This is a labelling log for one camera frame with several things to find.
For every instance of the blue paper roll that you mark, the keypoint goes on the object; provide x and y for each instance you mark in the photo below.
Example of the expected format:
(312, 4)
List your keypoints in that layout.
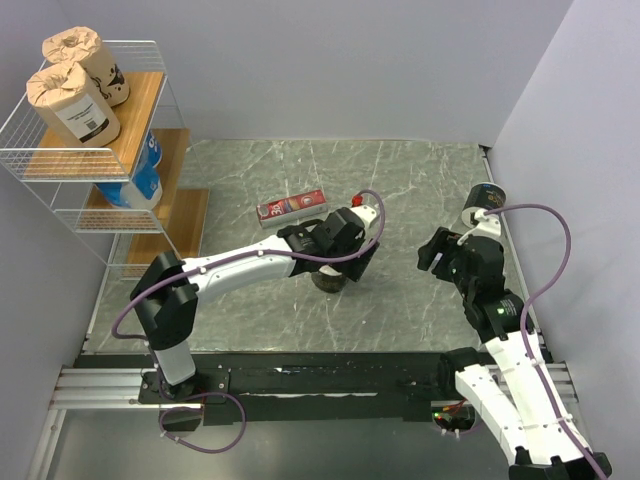
(143, 192)
(151, 153)

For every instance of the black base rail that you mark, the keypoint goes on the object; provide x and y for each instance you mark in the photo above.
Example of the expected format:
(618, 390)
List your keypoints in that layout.
(297, 386)

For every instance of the red toothpaste box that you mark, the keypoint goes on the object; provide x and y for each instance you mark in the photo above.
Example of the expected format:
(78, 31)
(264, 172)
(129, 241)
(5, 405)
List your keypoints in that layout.
(289, 209)

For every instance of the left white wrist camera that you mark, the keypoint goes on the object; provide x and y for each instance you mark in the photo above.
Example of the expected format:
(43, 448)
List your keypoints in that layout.
(369, 215)

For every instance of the white wire wooden shelf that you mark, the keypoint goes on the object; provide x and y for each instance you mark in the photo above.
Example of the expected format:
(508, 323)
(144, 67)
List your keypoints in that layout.
(64, 178)

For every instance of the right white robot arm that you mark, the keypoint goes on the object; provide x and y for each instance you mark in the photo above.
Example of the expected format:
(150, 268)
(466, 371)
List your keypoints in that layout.
(520, 405)

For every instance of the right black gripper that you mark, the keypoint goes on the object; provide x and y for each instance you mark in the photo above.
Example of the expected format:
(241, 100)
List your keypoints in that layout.
(444, 242)

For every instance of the black paper roll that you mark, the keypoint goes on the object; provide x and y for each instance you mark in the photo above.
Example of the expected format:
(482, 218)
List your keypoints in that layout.
(487, 196)
(329, 280)

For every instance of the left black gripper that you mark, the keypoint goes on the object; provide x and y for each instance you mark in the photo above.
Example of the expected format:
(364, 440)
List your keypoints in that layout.
(353, 268)

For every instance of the brown roll with cartoon print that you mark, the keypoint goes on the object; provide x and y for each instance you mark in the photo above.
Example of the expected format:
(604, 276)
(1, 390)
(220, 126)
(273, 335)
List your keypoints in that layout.
(84, 46)

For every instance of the brown roll with label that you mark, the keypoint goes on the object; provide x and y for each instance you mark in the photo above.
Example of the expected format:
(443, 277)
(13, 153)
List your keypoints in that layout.
(71, 105)

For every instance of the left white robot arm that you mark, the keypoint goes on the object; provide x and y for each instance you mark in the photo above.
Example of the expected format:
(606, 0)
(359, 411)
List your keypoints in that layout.
(167, 297)

